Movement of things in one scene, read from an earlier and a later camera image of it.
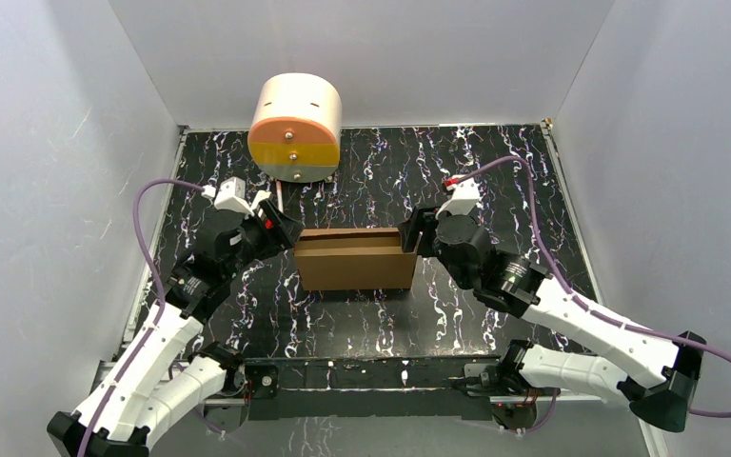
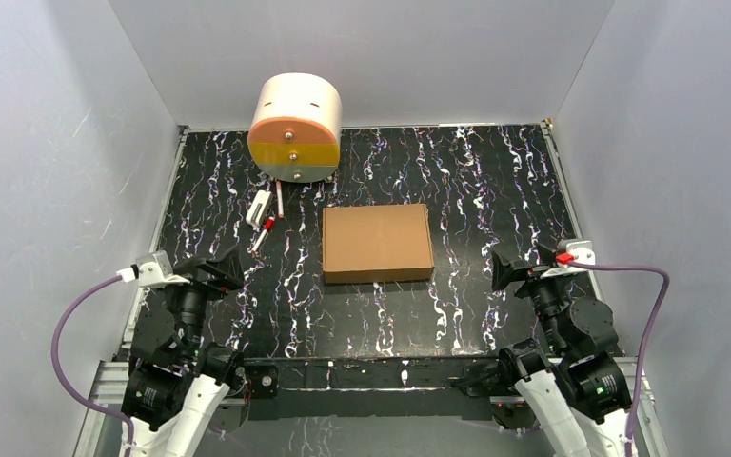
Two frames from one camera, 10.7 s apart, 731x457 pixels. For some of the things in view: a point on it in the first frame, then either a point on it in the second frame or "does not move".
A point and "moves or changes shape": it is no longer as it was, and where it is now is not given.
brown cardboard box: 351,259 moves or changes shape
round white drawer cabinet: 296,132 does not move
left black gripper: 275,228 to 203,277
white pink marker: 280,196 does not move
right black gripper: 421,220 to 502,273
